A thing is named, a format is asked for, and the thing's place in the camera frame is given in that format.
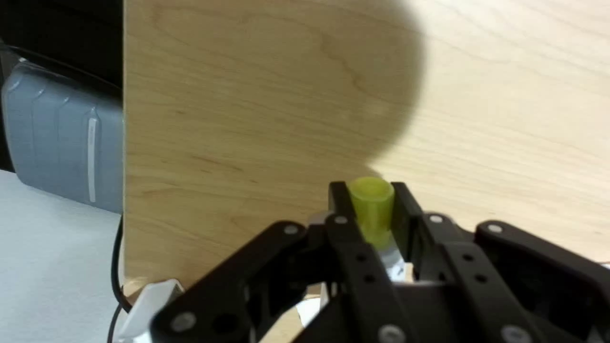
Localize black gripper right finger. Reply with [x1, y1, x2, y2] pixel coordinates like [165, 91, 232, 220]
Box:
[388, 180, 610, 343]

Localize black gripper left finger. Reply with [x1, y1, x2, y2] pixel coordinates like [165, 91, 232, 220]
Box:
[148, 178, 415, 343]

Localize white tube yellow cap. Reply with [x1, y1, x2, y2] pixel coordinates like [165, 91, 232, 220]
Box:
[344, 174, 411, 283]

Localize small clear plastic bottle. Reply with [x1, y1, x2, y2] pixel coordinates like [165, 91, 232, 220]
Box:
[115, 277, 186, 343]

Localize grey ribbed plastic case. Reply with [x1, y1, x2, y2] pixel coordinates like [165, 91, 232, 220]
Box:
[0, 54, 125, 214]

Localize thin black desk cable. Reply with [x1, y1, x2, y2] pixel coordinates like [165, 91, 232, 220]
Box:
[104, 214, 133, 343]

